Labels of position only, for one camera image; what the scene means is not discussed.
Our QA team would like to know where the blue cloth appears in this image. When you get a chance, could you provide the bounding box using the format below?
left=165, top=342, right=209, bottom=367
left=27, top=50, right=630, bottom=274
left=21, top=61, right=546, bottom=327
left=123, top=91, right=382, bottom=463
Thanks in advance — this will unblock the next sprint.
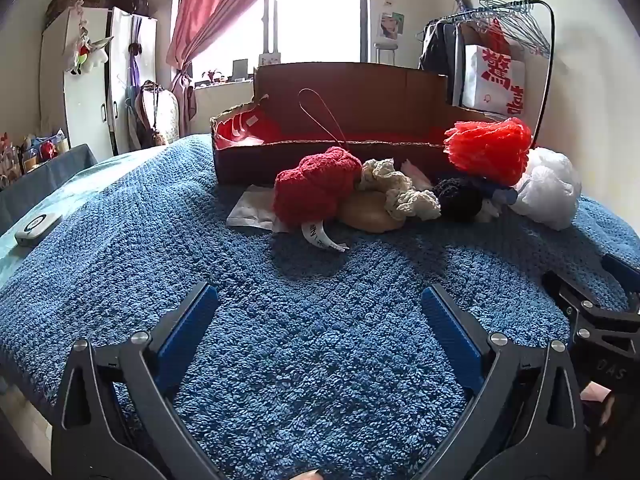
left=475, top=177, right=518, bottom=206

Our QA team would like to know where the red mesh bath pouf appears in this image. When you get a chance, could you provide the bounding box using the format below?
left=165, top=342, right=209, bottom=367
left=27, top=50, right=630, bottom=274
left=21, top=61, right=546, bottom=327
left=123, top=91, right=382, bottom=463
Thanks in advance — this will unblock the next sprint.
left=444, top=117, right=533, bottom=186

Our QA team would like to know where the person's right hand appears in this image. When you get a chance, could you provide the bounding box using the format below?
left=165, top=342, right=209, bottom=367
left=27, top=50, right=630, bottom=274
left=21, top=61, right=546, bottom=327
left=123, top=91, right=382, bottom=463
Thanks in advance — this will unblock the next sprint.
left=580, top=381, right=617, bottom=461

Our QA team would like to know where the dark bag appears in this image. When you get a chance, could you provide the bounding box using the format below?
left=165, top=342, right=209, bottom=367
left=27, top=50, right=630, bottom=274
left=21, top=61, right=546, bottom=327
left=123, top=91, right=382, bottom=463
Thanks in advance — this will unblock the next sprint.
left=107, top=0, right=151, bottom=16

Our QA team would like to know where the pink curtain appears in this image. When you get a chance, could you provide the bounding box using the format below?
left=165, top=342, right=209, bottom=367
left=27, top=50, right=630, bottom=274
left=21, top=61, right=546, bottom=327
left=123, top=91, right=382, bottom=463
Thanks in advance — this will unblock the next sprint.
left=166, top=0, right=296, bottom=131

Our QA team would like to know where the white fluffy item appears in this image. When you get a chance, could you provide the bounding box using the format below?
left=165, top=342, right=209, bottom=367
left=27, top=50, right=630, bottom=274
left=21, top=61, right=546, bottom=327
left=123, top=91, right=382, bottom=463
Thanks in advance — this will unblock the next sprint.
left=475, top=200, right=503, bottom=223

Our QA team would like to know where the cardboard box with red lining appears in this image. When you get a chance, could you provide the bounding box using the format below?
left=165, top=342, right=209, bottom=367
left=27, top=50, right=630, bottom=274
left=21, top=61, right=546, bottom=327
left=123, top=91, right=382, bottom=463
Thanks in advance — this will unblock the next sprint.
left=210, top=62, right=501, bottom=186

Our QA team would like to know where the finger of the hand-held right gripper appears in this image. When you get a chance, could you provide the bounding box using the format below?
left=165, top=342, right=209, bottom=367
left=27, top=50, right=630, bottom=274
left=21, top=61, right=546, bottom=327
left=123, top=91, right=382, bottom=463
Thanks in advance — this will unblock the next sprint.
left=542, top=270, right=601, bottom=322
left=600, top=254, right=640, bottom=311

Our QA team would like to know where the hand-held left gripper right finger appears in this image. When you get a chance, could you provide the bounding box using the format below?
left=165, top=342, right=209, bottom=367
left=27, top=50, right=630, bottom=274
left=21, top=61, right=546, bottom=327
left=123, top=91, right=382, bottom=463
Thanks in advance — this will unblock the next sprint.
left=415, top=282, right=588, bottom=480

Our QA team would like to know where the assorted table clutter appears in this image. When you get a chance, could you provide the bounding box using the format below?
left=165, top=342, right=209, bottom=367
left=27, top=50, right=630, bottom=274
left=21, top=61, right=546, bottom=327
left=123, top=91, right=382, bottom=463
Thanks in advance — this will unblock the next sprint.
left=0, top=130, right=71, bottom=176

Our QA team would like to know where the wall poster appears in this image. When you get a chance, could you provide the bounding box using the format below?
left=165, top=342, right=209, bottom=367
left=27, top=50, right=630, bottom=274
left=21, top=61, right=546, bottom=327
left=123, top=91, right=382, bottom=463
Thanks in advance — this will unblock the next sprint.
left=378, top=11, right=405, bottom=41

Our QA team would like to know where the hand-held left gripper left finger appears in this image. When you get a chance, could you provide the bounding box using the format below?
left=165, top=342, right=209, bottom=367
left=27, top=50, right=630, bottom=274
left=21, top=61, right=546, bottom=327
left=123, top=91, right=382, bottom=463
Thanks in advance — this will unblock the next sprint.
left=50, top=281, right=226, bottom=480

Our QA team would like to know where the purple hanging strap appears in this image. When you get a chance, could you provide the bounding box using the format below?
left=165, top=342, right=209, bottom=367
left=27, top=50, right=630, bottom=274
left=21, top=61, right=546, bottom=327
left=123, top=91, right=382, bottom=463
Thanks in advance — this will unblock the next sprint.
left=127, top=42, right=146, bottom=106

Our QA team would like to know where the dark jacket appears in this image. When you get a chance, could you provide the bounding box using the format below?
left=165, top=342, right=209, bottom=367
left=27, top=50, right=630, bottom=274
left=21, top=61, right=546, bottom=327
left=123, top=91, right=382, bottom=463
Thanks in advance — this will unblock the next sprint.
left=419, top=20, right=463, bottom=106

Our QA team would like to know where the pale pink soft item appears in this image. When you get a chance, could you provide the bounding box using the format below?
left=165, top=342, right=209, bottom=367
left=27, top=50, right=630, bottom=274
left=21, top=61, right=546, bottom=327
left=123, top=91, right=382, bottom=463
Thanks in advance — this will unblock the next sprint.
left=400, top=159, right=433, bottom=188

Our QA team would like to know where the bunch of wire hangers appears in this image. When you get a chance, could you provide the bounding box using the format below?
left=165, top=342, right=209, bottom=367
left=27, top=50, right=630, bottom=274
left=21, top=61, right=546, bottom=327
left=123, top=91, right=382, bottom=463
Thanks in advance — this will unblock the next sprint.
left=452, top=0, right=551, bottom=56

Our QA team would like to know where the hanging plush toy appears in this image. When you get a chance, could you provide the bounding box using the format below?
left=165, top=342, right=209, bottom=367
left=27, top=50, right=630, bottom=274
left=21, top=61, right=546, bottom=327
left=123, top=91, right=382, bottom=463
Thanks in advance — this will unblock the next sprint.
left=70, top=35, right=113, bottom=77

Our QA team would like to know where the woven basket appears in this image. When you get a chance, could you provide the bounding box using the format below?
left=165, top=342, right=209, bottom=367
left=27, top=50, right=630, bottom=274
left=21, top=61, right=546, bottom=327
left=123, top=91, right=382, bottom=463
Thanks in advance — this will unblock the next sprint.
left=45, top=0, right=113, bottom=23

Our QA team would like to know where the white red-printed shopping bag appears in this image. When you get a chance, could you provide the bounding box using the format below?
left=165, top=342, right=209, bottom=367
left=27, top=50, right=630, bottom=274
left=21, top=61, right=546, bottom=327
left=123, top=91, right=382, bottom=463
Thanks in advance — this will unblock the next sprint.
left=461, top=45, right=526, bottom=116

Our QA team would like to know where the white wardrobe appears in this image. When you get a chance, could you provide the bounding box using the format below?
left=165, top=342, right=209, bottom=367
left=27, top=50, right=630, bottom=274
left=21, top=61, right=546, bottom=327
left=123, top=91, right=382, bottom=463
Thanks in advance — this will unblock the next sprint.
left=39, top=6, right=158, bottom=156

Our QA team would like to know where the teal bed sheet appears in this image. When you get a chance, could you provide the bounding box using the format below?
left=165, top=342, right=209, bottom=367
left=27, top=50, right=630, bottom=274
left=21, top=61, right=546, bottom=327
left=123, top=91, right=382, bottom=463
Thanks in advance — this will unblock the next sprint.
left=0, top=152, right=166, bottom=281

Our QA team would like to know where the blue knitted blanket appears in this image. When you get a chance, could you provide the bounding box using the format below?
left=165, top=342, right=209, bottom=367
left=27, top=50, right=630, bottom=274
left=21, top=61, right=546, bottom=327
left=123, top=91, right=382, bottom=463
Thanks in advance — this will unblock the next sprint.
left=0, top=132, right=640, bottom=480

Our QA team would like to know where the small white device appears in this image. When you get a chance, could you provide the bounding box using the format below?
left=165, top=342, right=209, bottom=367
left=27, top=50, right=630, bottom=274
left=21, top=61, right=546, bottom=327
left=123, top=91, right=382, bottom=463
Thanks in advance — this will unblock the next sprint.
left=14, top=212, right=63, bottom=247

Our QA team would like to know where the white soft packet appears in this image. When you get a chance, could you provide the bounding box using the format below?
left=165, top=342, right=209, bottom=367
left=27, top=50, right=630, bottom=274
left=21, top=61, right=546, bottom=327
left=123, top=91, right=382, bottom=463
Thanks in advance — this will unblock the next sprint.
left=226, top=185, right=291, bottom=233

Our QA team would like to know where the patterned hanging bag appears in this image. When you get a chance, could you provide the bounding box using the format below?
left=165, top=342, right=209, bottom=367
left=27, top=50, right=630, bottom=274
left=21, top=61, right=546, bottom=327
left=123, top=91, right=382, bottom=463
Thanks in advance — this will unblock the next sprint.
left=135, top=80, right=181, bottom=146

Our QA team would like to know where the black clothes rack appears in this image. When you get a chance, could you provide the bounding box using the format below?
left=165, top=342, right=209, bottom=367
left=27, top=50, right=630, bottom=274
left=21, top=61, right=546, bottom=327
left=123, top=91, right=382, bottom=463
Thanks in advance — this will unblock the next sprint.
left=425, top=0, right=556, bottom=146

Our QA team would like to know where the side table with blue cloth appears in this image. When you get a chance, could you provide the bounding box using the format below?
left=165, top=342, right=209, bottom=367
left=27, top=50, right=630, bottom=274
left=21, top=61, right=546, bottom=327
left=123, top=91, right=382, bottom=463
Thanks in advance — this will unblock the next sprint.
left=0, top=144, right=98, bottom=236

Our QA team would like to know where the white mesh bath pouf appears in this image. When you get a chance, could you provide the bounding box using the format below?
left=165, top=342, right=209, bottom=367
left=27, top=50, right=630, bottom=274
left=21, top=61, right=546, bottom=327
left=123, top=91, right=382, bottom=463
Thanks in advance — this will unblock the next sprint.
left=515, top=147, right=583, bottom=231

